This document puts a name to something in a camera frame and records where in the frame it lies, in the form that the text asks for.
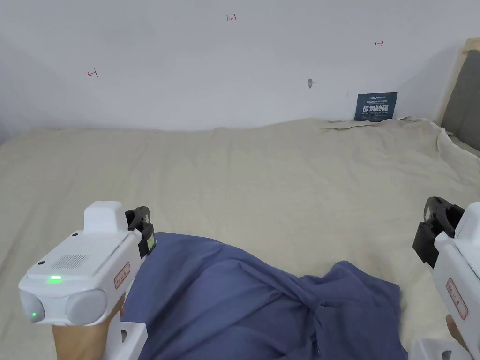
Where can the dark blue sign card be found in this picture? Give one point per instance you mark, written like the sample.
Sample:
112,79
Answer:
376,107

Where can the grey padded headboard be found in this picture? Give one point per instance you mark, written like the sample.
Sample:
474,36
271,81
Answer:
465,97

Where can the person's right hand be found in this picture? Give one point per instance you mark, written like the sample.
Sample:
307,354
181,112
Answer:
458,337

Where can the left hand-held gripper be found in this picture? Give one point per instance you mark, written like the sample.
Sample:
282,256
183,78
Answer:
82,270

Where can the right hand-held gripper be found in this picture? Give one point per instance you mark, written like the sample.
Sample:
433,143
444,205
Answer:
463,262

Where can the bed with beige sheet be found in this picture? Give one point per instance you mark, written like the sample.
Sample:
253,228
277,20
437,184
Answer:
225,180

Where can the blue garment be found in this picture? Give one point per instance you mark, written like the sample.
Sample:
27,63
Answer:
225,300

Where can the person's left hand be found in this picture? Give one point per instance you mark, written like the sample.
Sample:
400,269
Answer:
80,343

